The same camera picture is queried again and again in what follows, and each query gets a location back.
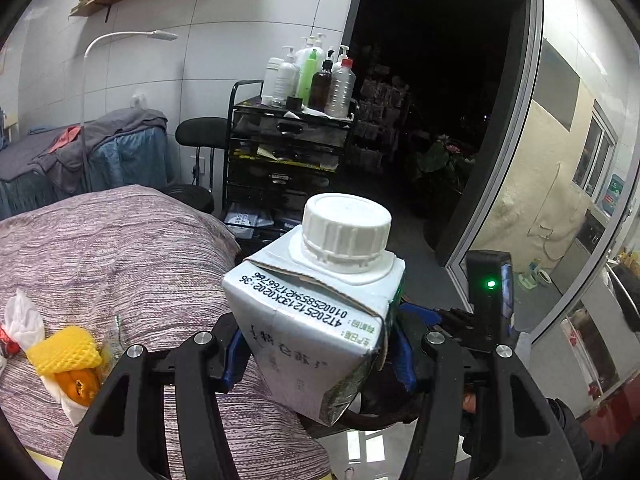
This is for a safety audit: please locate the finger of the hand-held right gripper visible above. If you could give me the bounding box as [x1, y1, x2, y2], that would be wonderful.
[400, 301, 471, 334]

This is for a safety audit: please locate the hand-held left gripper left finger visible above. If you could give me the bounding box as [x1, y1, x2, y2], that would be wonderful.
[57, 312, 256, 480]

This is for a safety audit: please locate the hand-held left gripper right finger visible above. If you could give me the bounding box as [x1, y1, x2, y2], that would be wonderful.
[385, 310, 586, 480]

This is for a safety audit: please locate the green white milk carton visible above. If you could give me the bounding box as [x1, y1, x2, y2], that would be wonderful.
[221, 192, 407, 428]

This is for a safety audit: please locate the clear plastic wrapper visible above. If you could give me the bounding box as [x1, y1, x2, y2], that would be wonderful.
[100, 312, 131, 376]

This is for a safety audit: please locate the orange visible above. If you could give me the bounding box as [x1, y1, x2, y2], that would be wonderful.
[54, 367, 103, 406]

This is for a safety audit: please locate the yellow foam fruit net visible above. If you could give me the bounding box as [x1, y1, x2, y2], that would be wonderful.
[25, 325, 103, 376]

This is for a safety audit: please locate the white tape roll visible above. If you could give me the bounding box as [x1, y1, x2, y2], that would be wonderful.
[520, 267, 551, 288]

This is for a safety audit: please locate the red white carton box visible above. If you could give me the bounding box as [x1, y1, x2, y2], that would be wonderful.
[560, 310, 621, 396]

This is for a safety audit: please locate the blue white printed packet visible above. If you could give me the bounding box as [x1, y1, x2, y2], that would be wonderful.
[222, 210, 273, 231]

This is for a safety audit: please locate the potted plant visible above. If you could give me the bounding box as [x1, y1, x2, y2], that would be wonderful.
[415, 135, 476, 196]

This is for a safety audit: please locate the window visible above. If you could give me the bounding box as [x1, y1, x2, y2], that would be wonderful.
[572, 100, 618, 201]

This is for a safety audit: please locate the display rack of packets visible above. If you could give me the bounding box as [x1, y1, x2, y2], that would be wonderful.
[357, 65, 411, 171]

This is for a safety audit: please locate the black mesh drawer cart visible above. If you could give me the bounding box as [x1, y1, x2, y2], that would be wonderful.
[223, 80, 358, 241]

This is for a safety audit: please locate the black stool chair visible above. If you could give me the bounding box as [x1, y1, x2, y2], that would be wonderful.
[160, 116, 233, 213]

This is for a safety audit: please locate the clear bottle with red cap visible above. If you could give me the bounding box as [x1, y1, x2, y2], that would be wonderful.
[325, 57, 357, 117]

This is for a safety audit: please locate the brown pump bottle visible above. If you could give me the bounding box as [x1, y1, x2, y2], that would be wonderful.
[312, 50, 335, 109]

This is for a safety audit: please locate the massage bed with grey cover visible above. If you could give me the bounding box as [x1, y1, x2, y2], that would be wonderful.
[0, 107, 171, 221]

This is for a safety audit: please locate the green pump bottle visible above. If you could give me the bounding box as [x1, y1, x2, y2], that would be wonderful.
[299, 47, 325, 102]

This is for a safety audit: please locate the white plastic jar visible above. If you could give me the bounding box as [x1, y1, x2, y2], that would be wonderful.
[262, 57, 283, 106]

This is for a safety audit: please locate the red cloth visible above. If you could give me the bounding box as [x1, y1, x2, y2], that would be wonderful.
[47, 126, 83, 156]

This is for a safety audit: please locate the large white pump bottle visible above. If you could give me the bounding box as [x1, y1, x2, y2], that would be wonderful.
[295, 34, 328, 68]

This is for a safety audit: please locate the glass sliding door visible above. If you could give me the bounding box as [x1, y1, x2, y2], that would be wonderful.
[440, 0, 640, 351]

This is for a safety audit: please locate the white floor lamp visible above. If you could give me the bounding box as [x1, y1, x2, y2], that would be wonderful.
[80, 30, 179, 191]

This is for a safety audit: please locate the blue wall sign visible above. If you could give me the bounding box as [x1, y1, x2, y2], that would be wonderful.
[602, 175, 626, 216]

